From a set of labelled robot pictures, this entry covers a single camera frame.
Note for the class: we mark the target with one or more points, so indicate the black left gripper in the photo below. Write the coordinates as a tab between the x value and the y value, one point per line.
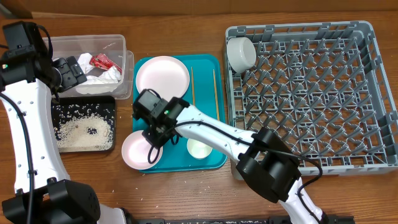
72	72

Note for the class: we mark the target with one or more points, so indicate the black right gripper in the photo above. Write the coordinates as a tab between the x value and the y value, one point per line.
153	133

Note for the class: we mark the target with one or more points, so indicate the white napkin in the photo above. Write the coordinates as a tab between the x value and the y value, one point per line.
102	79
84	62

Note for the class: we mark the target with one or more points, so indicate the white bowl with rice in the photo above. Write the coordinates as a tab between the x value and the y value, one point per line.
241	54

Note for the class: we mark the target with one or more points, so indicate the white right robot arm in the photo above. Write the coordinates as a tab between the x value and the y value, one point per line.
262	159

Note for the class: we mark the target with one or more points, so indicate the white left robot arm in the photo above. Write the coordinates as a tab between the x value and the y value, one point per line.
30	80

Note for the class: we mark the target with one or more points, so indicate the clear plastic waste bin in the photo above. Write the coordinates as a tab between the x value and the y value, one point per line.
114	47

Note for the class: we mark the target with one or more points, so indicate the black food waste tray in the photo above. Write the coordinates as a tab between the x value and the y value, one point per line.
62	107

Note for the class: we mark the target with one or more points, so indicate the grey dishwasher rack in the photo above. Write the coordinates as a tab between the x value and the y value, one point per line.
322	88

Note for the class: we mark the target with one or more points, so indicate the red snack wrapper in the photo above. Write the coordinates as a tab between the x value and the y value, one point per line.
103	62

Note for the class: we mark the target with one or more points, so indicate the large white plate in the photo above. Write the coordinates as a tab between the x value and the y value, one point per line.
166	75

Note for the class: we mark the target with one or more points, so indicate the teal serving tray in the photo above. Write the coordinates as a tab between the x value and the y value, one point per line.
176	158

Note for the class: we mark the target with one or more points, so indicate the small white cup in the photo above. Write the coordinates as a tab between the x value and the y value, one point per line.
198	149

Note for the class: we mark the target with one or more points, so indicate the left wooden chopstick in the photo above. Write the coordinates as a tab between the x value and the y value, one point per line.
193	87

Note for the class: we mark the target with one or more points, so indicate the wooden chopstick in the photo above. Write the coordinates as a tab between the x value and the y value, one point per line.
216	95
193	87

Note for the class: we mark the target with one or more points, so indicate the pile of rice grains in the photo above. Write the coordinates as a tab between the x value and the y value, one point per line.
84	135

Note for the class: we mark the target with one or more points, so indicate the right wooden chopstick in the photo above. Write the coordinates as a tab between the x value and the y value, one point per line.
216	95

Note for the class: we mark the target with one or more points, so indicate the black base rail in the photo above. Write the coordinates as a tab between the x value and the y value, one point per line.
333	219

